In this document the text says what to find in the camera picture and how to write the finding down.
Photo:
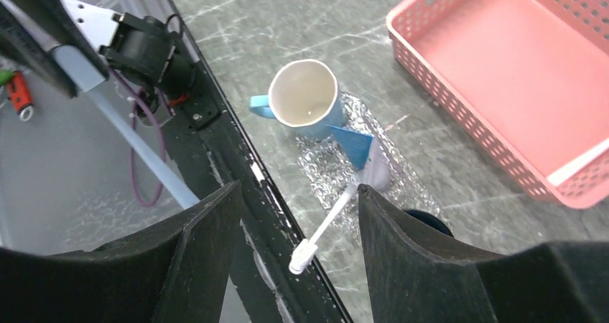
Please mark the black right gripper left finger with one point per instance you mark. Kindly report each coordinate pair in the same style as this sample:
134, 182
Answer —
175, 270

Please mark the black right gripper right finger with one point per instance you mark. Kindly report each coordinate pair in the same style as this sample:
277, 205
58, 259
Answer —
416, 273

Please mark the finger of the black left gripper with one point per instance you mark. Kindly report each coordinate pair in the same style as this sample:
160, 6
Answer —
31, 29

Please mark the dark blue mug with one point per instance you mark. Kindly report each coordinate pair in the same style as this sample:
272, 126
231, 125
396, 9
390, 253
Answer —
430, 220

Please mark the grey blue toothbrush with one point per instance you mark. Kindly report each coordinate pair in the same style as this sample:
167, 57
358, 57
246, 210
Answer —
138, 140

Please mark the clear textured acrylic tray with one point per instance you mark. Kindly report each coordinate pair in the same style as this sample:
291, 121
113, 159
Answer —
328, 171

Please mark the blue toothpaste tube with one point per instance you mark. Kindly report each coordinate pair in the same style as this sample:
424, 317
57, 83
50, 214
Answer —
354, 144

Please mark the light blue white mug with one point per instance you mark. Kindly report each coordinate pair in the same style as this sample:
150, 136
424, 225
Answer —
304, 96

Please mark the white red-capped toothpaste tube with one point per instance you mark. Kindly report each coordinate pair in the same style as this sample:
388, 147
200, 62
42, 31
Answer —
376, 172

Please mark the pink plastic basket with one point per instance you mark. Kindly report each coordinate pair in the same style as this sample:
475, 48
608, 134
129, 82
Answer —
527, 79

